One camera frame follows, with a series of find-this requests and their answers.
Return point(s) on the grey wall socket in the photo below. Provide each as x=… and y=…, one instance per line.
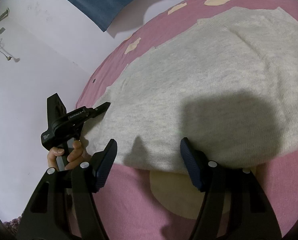
x=1, y=30

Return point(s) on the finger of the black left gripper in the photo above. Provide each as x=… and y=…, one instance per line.
x=99, y=110

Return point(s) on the light grey knit garment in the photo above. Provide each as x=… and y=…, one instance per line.
x=229, y=84

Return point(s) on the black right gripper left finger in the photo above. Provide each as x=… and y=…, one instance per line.
x=46, y=217

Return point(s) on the pink bedsheet with cream dots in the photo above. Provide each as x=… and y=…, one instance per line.
x=139, y=204

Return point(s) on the person's left hand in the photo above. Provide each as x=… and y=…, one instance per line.
x=75, y=158

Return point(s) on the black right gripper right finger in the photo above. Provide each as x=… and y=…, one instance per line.
x=251, y=215

